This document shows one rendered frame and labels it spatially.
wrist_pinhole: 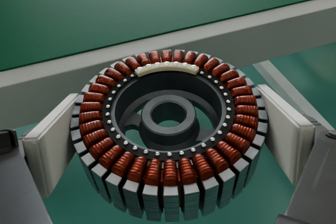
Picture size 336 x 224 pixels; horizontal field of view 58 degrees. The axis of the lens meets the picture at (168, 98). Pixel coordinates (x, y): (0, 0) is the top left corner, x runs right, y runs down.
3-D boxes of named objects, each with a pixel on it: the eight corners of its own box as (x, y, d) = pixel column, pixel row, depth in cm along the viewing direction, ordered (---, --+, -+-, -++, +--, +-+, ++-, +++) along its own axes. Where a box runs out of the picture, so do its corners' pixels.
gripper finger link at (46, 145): (49, 199, 14) (32, 200, 14) (86, 135, 20) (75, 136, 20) (37, 137, 13) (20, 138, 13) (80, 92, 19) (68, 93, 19)
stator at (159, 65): (279, 222, 16) (298, 186, 13) (66, 229, 16) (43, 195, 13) (239, 80, 24) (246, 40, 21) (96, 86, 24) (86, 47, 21)
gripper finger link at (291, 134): (298, 125, 13) (317, 125, 13) (255, 84, 19) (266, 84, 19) (293, 188, 13) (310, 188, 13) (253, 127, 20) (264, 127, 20)
